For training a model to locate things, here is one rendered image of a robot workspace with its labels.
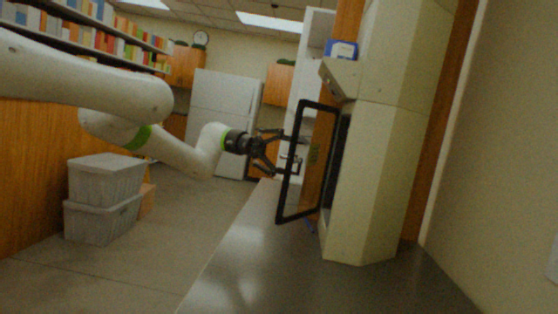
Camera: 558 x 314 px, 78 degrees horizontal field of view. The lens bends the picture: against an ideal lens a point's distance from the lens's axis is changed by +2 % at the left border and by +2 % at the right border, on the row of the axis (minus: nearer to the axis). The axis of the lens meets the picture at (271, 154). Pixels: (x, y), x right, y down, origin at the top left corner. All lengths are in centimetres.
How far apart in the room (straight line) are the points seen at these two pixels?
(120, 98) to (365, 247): 76
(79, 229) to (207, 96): 356
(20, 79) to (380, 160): 83
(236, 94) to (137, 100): 517
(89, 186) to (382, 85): 251
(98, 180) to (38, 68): 234
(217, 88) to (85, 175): 348
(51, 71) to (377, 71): 75
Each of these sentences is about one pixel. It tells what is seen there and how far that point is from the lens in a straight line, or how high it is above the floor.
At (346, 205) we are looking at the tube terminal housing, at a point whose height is 111.
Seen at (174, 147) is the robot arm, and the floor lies 116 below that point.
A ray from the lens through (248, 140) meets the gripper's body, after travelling 119.
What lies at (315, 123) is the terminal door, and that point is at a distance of 112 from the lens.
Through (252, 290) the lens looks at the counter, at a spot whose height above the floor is 94.
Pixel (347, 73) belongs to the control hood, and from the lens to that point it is 99.
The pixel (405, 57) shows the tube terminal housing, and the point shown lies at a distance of 102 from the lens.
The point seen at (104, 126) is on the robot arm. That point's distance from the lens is 98.
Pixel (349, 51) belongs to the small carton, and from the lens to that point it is 109.
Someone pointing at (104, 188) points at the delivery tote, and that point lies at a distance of 301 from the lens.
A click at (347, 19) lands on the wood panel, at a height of 172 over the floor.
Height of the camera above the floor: 134
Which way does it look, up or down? 7 degrees down
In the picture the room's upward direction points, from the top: 11 degrees clockwise
